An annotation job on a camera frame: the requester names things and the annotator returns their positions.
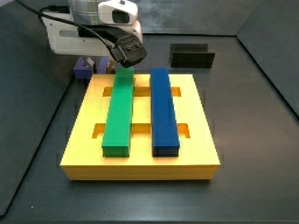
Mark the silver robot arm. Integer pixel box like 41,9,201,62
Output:
41,0,145,61

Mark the yellow slotted board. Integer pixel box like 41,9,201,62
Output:
59,74,220,180

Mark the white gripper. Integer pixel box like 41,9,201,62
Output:
41,10,142,57

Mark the green bar block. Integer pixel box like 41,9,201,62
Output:
101,68,134,158

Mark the black cable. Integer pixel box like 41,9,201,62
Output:
13,0,117,51

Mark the black angle fixture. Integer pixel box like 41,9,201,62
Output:
169,44,214,68

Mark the blue bar block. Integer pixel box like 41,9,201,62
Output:
149,68,180,157

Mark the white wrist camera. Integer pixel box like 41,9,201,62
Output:
97,0,137,25

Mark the purple E-shaped block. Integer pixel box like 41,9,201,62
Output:
71,56,114,80

